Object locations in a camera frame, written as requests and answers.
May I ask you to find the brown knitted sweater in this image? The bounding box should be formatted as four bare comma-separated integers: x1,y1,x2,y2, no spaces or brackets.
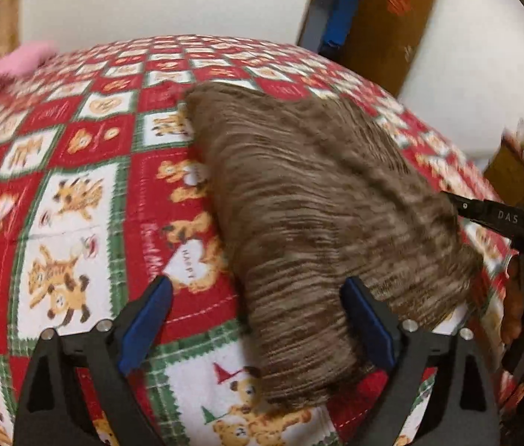
184,83,483,409

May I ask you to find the brown wooden side cabinet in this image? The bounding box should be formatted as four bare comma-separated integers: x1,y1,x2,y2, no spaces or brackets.
484,119,524,207

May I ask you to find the brown wooden door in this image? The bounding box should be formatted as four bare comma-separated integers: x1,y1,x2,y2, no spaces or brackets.
297,0,436,97

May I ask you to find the red teddy bear patchwork blanket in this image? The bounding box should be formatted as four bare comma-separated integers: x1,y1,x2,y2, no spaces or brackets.
0,34,494,445

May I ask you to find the pink folded blanket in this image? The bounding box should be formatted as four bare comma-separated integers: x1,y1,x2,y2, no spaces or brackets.
0,41,58,91

